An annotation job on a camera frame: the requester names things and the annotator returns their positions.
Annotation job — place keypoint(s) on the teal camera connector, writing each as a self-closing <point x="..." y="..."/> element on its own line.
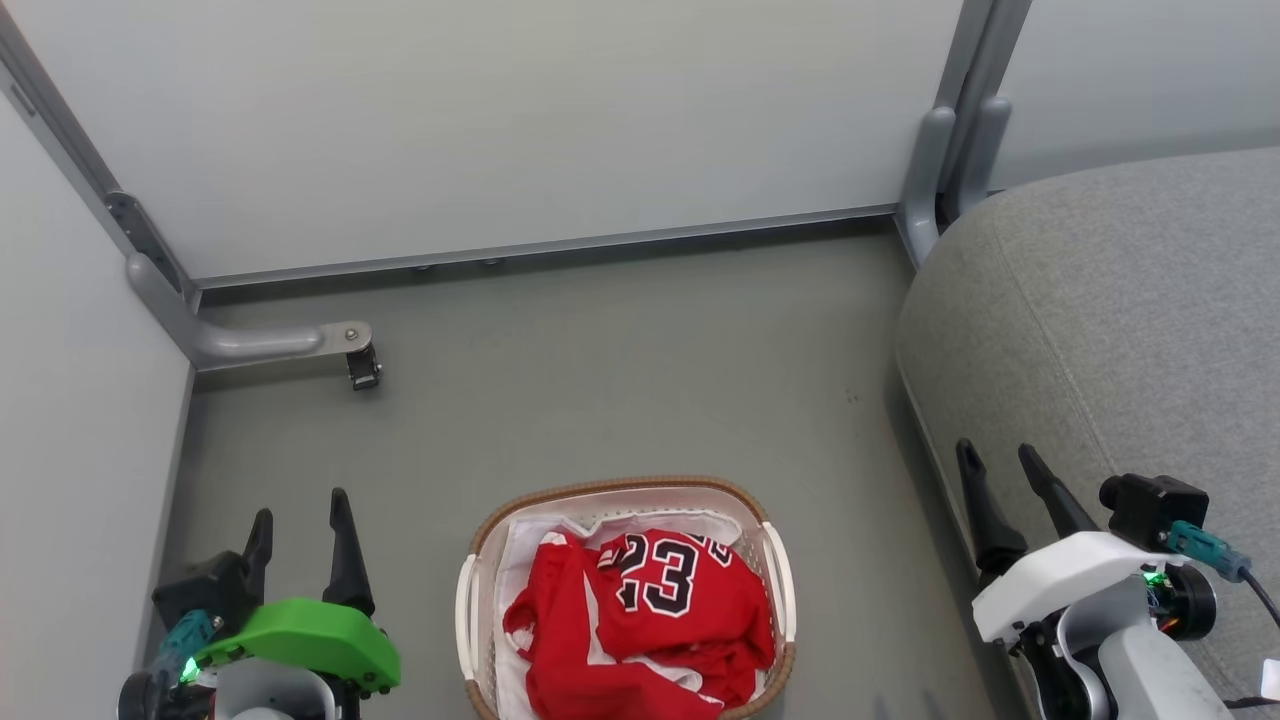
<point x="1205" y="548"/>
<point x="185" y="635"/>

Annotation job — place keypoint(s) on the short grey partition foot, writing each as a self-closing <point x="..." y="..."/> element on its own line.
<point x="922" y="180"/>
<point x="983" y="150"/>

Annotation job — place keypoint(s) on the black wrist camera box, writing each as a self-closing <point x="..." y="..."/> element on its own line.
<point x="1150" y="505"/>
<point x="205" y="590"/>

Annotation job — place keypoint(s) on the red white number 23 jersey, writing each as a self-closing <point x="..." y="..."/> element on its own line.
<point x="650" y="620"/>

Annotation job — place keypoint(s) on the grey fabric sofa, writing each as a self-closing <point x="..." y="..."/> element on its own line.
<point x="1100" y="330"/>

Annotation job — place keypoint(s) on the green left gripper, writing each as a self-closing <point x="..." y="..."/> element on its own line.
<point x="300" y="635"/>

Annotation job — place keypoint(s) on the grey metal partition upright post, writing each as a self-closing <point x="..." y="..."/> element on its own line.
<point x="975" y="50"/>

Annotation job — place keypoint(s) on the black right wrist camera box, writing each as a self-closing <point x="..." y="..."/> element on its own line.
<point x="1150" y="505"/>

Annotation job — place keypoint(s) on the grey metal partition bottom rail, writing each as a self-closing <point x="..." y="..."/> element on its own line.
<point x="550" y="245"/>

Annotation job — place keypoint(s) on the teal left camera connector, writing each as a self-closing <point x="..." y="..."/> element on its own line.
<point x="185" y="635"/>

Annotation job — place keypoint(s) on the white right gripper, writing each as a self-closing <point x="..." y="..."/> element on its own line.
<point x="1060" y="575"/>

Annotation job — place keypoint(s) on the teal right camera connector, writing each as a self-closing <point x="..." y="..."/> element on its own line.
<point x="1205" y="548"/>

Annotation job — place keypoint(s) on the long grey partition foot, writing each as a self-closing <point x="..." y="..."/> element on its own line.
<point x="250" y="343"/>

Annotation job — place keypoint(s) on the black caster wheel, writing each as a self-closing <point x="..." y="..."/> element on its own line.
<point x="363" y="372"/>

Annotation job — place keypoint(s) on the white laundry basket brown rim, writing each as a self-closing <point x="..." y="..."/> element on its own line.
<point x="470" y="600"/>

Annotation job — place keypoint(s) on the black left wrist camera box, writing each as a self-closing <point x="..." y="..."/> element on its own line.
<point x="205" y="590"/>

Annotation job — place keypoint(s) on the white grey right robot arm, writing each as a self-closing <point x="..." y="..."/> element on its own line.
<point x="1150" y="670"/>

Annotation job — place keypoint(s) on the grey metal partition corner post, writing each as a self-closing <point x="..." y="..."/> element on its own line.
<point x="70" y="140"/>

